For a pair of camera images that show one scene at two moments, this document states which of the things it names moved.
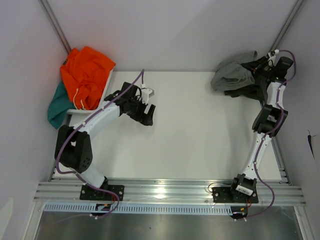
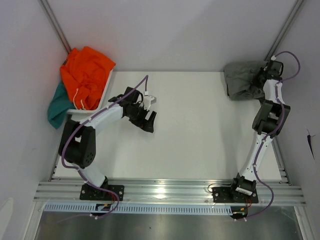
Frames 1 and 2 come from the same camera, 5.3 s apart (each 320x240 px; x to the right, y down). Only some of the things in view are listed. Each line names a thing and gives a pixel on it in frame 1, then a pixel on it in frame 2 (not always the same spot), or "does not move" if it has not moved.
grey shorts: [231, 74] to [239, 75]
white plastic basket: [93, 111] does not move
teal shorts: [59, 106] does not move
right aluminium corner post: [287, 24] does not move
